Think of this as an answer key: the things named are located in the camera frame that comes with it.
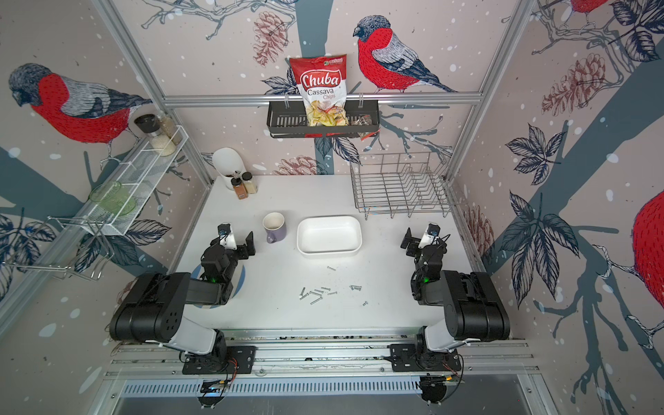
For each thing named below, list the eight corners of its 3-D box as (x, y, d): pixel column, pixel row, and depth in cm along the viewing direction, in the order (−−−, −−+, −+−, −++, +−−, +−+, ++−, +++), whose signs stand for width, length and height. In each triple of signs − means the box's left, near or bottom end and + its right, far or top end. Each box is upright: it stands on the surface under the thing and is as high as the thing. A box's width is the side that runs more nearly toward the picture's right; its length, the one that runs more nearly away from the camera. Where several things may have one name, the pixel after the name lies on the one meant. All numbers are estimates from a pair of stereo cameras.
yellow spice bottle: (246, 194, 118) (240, 180, 111) (249, 185, 121) (243, 171, 114) (255, 194, 118) (250, 180, 111) (258, 185, 121) (253, 171, 114)
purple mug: (265, 247, 99) (259, 235, 92) (270, 225, 106) (264, 212, 99) (285, 247, 99) (281, 234, 92) (289, 225, 106) (285, 211, 99)
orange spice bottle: (235, 199, 116) (228, 186, 109) (238, 190, 119) (232, 177, 113) (246, 199, 116) (240, 186, 109) (249, 190, 119) (243, 177, 113)
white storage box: (295, 259, 96) (293, 252, 92) (300, 224, 107) (298, 215, 102) (362, 259, 96) (364, 252, 91) (360, 223, 107) (361, 215, 102)
